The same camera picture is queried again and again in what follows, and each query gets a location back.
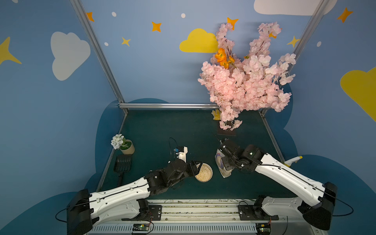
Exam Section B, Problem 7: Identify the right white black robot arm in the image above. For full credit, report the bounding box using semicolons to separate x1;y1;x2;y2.
219;138;338;231

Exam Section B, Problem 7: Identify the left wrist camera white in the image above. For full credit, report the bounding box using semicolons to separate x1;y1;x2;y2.
174;146;188;163

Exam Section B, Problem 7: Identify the electronics board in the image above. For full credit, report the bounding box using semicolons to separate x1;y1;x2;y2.
132;223;149;233
256;224;271;235

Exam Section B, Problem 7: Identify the white flower in beige pot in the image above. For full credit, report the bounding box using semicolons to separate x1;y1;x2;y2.
111;134;135;155

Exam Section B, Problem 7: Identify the green spray bottle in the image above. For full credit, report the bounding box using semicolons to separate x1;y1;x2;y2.
284;156;303;167

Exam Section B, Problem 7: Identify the brown tree base plate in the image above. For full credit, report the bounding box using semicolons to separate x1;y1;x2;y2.
217;127;236;136

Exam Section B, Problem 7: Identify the aluminium front rail frame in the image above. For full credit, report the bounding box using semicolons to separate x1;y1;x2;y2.
85;199;325;235

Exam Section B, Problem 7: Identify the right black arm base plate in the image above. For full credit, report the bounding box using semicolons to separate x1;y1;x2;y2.
238;204;279;221

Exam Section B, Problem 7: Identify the yellow work glove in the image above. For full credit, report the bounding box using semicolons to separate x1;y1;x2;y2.
211;109;221;120

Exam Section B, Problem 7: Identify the left electronics board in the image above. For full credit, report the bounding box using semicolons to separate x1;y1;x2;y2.
132;223;149;233

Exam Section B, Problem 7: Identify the white patterned breakfast bowl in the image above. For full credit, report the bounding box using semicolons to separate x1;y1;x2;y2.
195;163;213;183

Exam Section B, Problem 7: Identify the aluminium back rail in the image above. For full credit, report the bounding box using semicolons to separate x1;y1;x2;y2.
119;103;219;110

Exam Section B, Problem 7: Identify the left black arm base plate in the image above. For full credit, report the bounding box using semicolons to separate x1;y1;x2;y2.
121;205;162;222

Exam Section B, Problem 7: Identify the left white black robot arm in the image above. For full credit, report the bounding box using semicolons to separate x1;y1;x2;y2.
66;159;203;235

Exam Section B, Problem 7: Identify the right electronics board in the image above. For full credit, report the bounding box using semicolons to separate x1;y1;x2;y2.
256;224;271;235

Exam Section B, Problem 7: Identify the clear plastic oats bag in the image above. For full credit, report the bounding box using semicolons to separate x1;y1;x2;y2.
215;149;233;178

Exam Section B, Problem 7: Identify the pink cherry blossom tree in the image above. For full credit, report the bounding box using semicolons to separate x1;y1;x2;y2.
198;22;296;131

